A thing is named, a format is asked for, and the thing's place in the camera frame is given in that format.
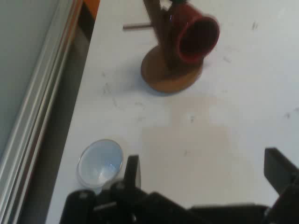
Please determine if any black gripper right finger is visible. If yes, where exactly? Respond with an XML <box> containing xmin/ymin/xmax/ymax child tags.
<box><xmin>261</xmin><ymin>147</ymin><xmax>299</xmax><ymax>224</ymax></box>

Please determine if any red mug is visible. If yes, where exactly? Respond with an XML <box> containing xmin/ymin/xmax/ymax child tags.
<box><xmin>163</xmin><ymin>2</ymin><xmax>220</xmax><ymax>65</ymax></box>

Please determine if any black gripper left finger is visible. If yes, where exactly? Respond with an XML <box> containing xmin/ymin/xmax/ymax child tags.
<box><xmin>109</xmin><ymin>154</ymin><xmax>150</xmax><ymax>210</ymax></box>

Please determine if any brown wooden mug tree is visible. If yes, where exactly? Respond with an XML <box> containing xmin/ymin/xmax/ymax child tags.
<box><xmin>123</xmin><ymin>0</ymin><xmax>204</xmax><ymax>94</ymax></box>

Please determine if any aluminium frame rail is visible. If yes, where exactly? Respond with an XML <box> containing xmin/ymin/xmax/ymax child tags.
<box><xmin>0</xmin><ymin>0</ymin><xmax>84</xmax><ymax>224</ymax></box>

